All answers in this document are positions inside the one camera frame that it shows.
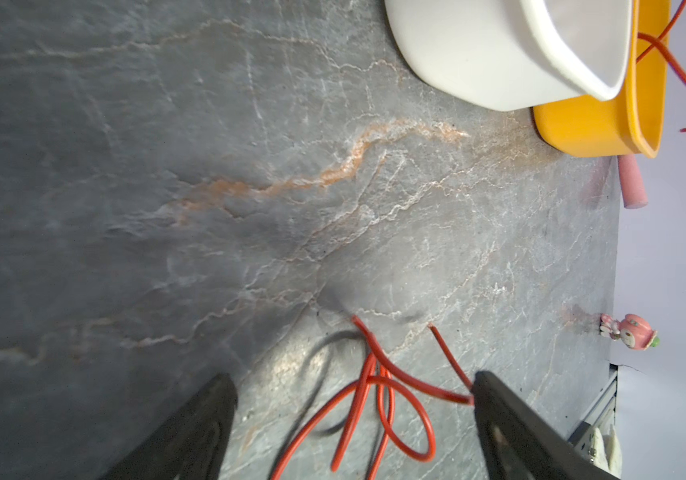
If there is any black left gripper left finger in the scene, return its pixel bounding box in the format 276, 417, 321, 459
103, 373, 238, 479

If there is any yellow plastic tub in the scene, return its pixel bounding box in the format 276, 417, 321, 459
533, 1, 672, 158

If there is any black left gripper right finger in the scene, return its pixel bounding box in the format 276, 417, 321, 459
472, 370, 613, 480

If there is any white plastic tub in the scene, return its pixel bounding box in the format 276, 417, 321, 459
385, 0, 635, 112

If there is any white rubber glove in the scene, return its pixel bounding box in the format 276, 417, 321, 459
588, 425, 623, 479

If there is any small pink toy figure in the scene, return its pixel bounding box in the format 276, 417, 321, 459
600, 314, 660, 351

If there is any thin red wire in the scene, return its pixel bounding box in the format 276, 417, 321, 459
269, 316, 476, 480

